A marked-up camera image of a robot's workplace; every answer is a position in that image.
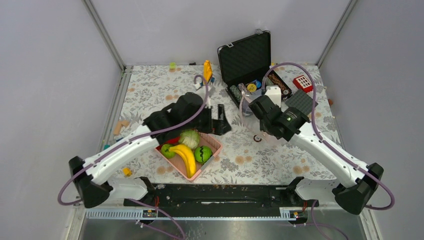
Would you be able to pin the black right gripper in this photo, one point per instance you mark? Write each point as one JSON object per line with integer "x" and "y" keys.
{"x": 261, "y": 126}

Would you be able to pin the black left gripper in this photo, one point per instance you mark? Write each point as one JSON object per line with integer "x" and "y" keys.
{"x": 218, "y": 127}

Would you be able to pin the green cabbage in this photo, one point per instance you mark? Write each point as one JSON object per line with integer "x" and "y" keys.
{"x": 189, "y": 138}

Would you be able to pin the dark green watermelon ball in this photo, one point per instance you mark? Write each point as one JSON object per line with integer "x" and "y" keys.
{"x": 202, "y": 154}

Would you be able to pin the clear zip top bag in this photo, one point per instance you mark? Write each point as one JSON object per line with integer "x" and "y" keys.
{"x": 249, "y": 120}

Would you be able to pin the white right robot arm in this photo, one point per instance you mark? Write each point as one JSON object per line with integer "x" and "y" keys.
{"x": 356, "y": 181}

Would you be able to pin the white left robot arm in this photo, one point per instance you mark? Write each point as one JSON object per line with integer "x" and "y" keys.
{"x": 92, "y": 176}

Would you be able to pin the loose poker chip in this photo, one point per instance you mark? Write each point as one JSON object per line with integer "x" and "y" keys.
{"x": 257, "y": 139}

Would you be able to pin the pink plastic basket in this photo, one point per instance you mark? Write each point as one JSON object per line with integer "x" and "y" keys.
{"x": 177, "y": 162}

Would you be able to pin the grey studded building plate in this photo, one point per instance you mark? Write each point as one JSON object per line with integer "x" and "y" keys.
{"x": 301, "y": 101}

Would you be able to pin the red toy block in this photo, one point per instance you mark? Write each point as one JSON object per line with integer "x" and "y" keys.
{"x": 303, "y": 83}

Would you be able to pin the yellow banana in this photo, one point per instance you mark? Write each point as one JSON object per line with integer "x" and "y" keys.
{"x": 187, "y": 156}

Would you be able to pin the yellow toy block vehicle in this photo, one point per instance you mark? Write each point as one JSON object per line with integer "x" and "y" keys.
{"x": 207, "y": 73}

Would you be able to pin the green pepper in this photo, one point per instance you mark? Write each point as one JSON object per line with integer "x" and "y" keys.
{"x": 165, "y": 151}

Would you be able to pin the black poker chip case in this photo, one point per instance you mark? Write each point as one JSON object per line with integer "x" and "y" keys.
{"x": 246, "y": 60}

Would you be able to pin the tan wooden block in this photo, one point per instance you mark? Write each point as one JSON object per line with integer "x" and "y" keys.
{"x": 119, "y": 125}

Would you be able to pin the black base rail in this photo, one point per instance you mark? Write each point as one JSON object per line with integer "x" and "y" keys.
{"x": 224, "y": 200}

